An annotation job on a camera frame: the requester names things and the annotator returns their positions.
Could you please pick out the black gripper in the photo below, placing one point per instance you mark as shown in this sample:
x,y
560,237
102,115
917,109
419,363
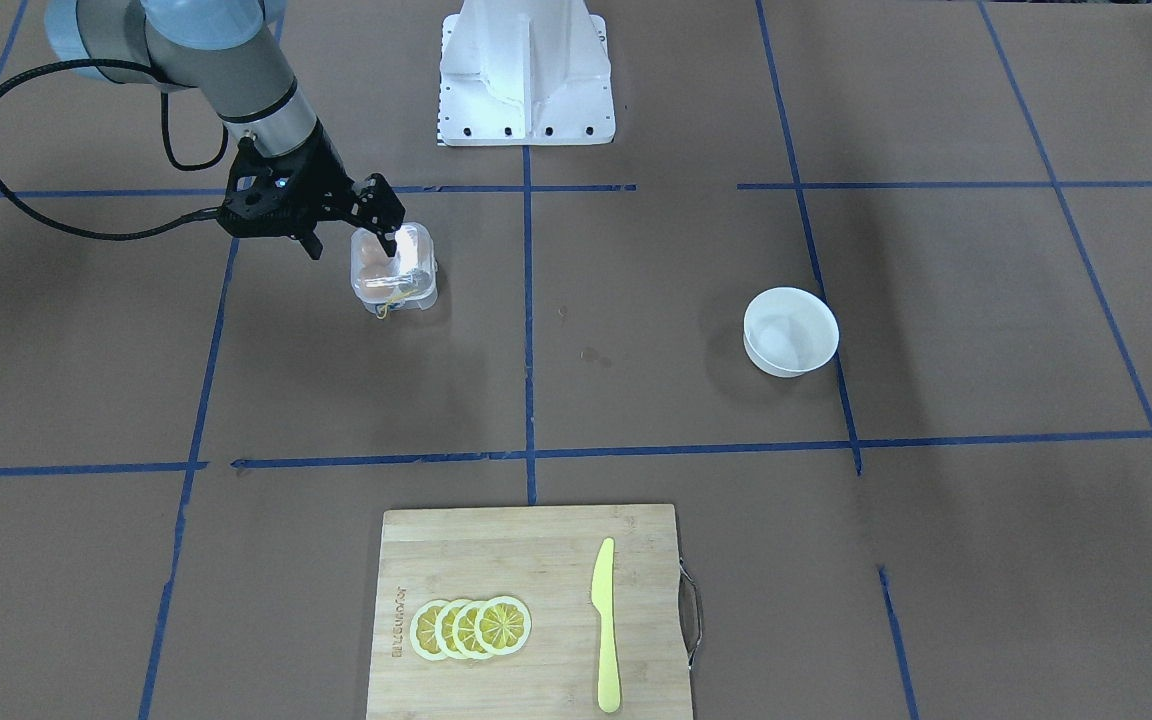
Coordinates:
x,y
325,188

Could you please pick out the clear plastic egg carton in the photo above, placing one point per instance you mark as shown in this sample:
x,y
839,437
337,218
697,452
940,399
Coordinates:
x,y
414,265

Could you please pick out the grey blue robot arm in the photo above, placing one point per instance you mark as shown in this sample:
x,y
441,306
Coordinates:
x,y
225,49

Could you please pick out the brown egg rear carton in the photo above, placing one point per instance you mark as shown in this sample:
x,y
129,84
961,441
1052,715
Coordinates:
x,y
369,251

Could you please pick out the brown egg carton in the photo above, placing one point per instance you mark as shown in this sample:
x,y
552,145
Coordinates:
x,y
375,287
369,251

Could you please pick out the brown egg front carton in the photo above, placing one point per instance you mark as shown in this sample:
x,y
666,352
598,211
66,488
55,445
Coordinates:
x,y
375,287

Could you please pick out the bamboo cutting board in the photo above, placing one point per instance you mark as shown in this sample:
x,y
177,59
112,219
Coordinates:
x,y
545,556

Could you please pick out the yellow plastic knife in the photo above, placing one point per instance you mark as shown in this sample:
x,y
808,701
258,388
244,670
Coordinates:
x,y
608,682

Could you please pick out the white ceramic bowl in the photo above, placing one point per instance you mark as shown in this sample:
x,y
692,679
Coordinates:
x,y
787,332

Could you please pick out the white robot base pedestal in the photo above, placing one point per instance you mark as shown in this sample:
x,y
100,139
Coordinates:
x,y
525,73

